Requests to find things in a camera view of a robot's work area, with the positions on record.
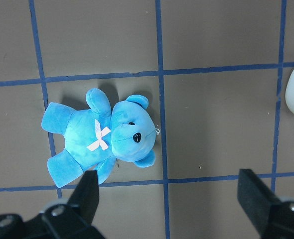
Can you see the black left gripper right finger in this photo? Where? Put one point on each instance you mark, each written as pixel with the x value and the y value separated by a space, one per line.
pixel 271 216

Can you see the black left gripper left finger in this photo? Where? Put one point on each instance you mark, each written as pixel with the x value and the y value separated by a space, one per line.
pixel 73 218

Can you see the blue teddy bear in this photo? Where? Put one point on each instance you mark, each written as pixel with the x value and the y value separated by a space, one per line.
pixel 99 136

